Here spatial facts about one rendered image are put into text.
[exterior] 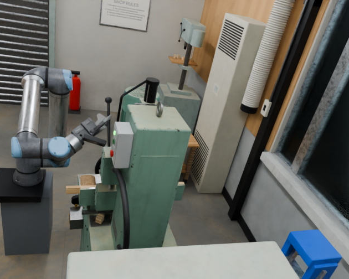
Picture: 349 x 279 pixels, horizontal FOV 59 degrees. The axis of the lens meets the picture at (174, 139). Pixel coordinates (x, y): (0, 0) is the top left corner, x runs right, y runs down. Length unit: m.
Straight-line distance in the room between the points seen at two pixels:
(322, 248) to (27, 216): 1.84
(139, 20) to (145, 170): 3.42
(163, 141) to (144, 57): 3.49
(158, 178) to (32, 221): 1.35
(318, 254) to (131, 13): 3.74
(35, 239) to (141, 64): 2.94
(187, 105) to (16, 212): 2.38
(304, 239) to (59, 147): 1.12
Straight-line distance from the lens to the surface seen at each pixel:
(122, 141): 1.19
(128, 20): 4.47
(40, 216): 2.42
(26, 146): 1.42
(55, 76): 1.86
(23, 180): 2.31
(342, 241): 2.18
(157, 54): 4.64
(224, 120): 3.01
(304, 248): 1.45
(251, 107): 2.82
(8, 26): 4.56
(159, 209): 1.40
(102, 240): 1.68
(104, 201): 1.55
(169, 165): 1.26
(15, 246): 2.64
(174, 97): 3.85
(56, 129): 2.06
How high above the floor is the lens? 2.04
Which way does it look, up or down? 28 degrees down
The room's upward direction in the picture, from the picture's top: 13 degrees clockwise
